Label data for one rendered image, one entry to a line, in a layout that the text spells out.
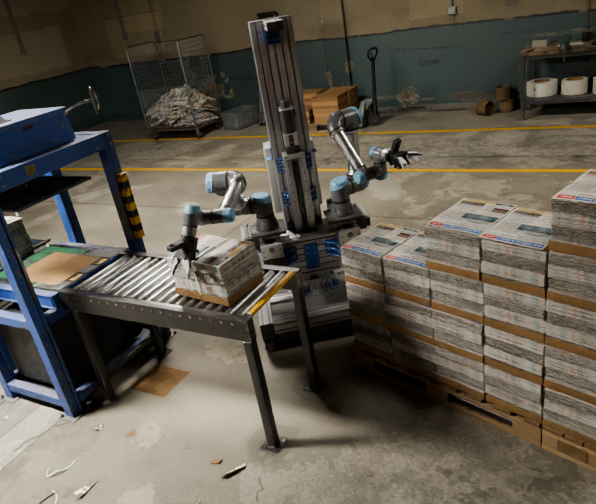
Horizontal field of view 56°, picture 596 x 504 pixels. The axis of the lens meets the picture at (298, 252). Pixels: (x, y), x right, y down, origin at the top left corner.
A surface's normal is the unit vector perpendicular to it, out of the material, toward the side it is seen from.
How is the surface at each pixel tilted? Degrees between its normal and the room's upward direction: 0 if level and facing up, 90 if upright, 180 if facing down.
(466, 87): 90
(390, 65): 90
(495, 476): 0
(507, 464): 0
